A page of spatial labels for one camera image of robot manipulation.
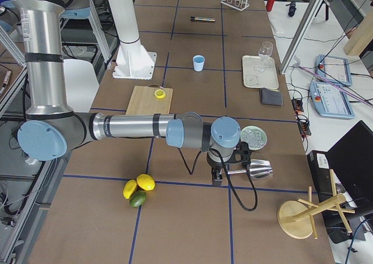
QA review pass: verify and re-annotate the white plastic chair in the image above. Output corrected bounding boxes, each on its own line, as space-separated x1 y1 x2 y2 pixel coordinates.
64 59 99 112

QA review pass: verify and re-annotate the clear wine glass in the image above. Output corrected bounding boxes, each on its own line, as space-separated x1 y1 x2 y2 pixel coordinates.
258 41 273 71

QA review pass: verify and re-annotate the near blue teach pendant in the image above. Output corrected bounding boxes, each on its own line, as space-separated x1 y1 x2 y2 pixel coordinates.
309 82 355 119

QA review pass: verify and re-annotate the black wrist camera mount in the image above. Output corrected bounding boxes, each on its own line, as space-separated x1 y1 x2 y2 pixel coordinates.
228 142 252 171

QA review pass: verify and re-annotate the steel muddler black tip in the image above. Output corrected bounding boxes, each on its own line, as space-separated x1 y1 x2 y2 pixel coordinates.
190 16 216 23

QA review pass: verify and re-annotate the yellow lemon upper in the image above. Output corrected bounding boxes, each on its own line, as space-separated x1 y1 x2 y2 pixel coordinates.
136 174 156 191

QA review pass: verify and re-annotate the blue teach pendant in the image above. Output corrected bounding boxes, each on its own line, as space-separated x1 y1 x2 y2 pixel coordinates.
309 82 355 119
315 54 353 86

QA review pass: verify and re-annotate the light blue cup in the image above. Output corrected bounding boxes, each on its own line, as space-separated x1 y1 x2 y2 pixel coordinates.
192 55 205 72

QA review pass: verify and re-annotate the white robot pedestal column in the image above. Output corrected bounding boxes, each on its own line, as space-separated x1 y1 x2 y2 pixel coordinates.
108 0 157 80

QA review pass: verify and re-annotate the steel ice scoop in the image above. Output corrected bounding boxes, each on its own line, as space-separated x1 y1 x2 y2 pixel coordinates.
227 159 275 180

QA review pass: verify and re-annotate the yellow lemon left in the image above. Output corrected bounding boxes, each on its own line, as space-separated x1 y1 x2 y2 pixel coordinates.
122 179 138 199

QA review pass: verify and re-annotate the bamboo cutting board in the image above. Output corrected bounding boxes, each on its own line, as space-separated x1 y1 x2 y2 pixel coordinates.
126 86 173 115

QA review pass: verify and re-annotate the green bowl of ice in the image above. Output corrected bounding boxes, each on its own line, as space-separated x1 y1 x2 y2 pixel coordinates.
241 126 268 151

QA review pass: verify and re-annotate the black laptop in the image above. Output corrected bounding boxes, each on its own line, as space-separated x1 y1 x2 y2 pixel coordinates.
307 121 372 230

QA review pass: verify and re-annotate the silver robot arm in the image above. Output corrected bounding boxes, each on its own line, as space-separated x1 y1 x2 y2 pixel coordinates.
11 0 241 186

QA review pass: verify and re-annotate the wooden mug tree stand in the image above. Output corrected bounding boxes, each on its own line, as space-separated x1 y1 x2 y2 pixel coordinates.
277 169 355 240

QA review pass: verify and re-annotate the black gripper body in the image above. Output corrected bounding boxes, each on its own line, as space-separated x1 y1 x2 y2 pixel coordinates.
207 152 235 177

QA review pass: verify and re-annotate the far blue teach pendant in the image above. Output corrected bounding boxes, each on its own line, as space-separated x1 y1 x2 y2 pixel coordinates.
315 54 353 86

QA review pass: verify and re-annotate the cream serving tray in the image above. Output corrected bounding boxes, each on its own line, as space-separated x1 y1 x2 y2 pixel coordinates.
242 55 279 90

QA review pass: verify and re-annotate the aluminium frame post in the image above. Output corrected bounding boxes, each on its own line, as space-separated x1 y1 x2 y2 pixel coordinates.
279 0 323 75

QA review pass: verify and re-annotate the yellow lemon slice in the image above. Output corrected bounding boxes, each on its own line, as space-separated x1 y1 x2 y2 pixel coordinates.
154 89 166 99

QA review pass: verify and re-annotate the dark grey folded cloth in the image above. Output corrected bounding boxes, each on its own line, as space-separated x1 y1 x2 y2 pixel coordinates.
259 88 283 106

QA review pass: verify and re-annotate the green lime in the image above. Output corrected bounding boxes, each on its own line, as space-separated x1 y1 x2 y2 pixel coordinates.
129 191 147 208

